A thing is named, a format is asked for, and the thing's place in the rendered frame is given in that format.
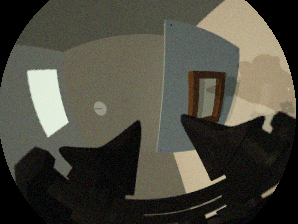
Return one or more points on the brown picture frame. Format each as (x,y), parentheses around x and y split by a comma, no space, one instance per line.
(206,94)

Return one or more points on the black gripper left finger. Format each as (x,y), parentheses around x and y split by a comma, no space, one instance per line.
(118,159)

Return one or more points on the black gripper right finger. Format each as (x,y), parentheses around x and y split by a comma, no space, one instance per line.
(216,144)

